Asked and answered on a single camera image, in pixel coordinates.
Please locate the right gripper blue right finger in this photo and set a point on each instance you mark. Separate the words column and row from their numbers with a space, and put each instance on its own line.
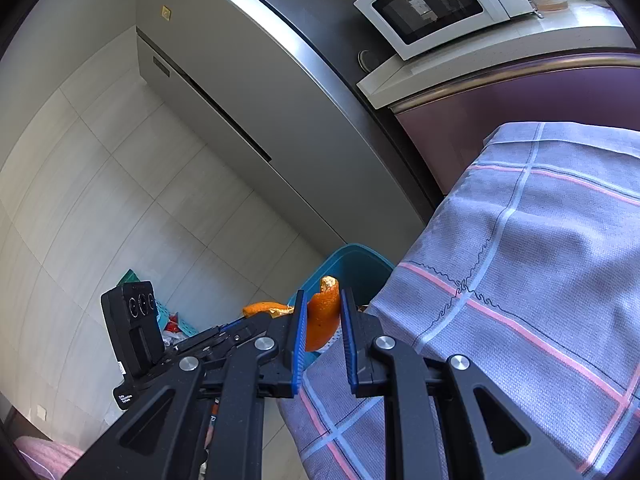
column 349, row 339

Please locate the purple kitchen cabinet counter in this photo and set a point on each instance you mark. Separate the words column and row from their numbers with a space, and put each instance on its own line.
column 574, row 65

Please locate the red packaging on floor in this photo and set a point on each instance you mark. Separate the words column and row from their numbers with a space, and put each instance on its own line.
column 165, row 317

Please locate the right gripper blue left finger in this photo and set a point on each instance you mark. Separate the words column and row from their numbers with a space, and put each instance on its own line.
column 298, row 332

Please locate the grey refrigerator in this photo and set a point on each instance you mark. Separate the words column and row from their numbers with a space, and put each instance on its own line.
column 272, row 87

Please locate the orange peel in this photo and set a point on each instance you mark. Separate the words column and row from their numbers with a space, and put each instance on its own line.
column 323, row 313

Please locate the grey plaid tablecloth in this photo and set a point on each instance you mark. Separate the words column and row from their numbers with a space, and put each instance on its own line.
column 514, row 319

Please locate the white microwave oven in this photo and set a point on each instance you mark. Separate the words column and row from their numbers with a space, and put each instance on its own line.
column 413, row 27

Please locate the teal plastic trash bin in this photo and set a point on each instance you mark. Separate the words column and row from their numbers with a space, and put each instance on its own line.
column 355, row 266

